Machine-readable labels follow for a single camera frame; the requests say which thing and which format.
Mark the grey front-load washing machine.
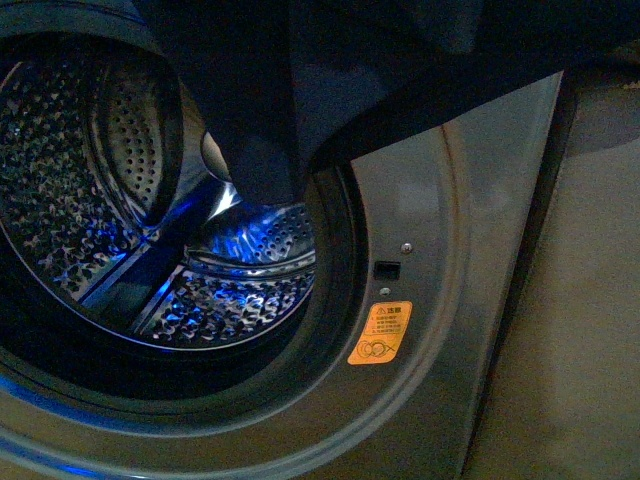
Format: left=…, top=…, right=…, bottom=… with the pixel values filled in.
left=1, top=1, right=560, bottom=479

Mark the orange warning sticker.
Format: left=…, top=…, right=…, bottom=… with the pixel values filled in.
left=347, top=301, right=413, bottom=366

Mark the dark navy knit garment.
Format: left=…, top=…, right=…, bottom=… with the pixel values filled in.
left=136, top=1, right=639, bottom=205

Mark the grey cabinet side panel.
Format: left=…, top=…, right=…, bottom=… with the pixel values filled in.
left=463, top=42, right=639, bottom=479

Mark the steel washer drum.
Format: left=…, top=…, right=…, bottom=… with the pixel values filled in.
left=1, top=35, right=316, bottom=350

